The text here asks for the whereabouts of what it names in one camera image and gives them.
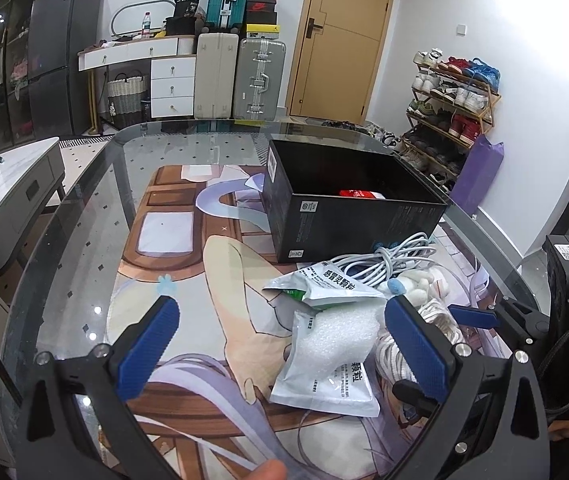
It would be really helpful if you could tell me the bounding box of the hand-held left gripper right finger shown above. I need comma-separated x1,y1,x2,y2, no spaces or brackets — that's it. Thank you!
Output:
383,294,551,480

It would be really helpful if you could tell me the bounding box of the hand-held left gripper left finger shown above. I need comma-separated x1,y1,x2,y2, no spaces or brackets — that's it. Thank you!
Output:
18,295,182,480

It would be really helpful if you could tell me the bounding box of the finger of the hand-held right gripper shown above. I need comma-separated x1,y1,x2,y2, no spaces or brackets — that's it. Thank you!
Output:
448,297,550,357
392,379,446,412

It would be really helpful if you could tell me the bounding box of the white rope coil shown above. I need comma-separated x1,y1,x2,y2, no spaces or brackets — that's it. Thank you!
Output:
373,300,471,387

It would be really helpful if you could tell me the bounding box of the white plush toy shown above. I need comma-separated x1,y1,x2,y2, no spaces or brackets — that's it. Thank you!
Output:
387,267,454,311

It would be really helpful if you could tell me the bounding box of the white silver medicine packet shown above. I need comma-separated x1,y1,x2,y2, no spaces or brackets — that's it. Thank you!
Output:
270,310,381,418

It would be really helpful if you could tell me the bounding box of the white cable bundle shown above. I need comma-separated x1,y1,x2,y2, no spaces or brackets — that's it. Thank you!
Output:
331,232,446,292

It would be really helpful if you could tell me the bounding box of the white green medicine packet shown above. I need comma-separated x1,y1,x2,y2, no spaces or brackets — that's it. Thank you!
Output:
263,261,388,312

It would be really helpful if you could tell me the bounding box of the black cardboard box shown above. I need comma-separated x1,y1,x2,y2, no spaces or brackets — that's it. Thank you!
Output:
262,139,453,264

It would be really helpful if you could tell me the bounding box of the person's left hand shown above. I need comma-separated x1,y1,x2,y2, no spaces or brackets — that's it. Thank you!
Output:
241,460,290,480

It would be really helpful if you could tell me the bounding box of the printed table mat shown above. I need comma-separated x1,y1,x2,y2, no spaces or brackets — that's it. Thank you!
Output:
83,162,511,480

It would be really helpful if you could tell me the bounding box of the purple bag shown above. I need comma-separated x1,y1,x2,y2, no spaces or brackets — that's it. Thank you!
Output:
449,132,506,216

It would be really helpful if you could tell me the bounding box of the red packet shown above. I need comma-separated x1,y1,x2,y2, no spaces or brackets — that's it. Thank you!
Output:
339,188,388,202

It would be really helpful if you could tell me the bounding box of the shoe rack with shoes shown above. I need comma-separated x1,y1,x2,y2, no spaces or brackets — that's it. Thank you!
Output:
400,49,502,191

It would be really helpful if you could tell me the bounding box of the pile of sandals and shoes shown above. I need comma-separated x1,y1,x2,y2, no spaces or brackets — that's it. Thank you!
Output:
321,120,406,147

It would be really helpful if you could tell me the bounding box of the grey marble top cabinet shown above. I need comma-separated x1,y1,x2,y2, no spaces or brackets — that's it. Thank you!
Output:
0,136,66,277

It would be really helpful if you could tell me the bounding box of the woven laundry basket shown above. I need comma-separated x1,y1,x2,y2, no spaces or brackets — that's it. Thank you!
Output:
107,74,148,130

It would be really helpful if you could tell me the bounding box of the white dresser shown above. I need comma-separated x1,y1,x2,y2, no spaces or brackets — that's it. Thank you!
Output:
77,35,198,121

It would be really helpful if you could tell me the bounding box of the beige suitcase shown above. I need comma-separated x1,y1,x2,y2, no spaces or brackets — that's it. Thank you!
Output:
194,32,240,121

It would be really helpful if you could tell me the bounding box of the wooden door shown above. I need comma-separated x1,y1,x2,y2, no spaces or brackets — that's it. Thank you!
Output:
287,0,400,124

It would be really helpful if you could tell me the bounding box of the silver suitcase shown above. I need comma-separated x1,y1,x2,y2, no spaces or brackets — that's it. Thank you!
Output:
232,37,288,122

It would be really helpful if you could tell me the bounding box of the dark grey refrigerator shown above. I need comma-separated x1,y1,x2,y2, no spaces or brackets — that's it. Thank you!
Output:
28,0,106,137

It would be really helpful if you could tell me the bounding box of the dark glass display cabinet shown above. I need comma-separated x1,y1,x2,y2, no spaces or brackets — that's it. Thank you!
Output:
0,0,41,157

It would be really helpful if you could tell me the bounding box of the black bag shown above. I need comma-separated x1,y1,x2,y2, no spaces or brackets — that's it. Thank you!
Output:
164,0,203,37

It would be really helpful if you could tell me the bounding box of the yellow black shoe box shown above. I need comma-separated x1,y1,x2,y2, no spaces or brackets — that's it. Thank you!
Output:
245,24,280,40

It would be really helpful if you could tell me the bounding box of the oval mirror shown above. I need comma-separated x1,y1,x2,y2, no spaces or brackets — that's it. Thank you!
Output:
111,1,185,41

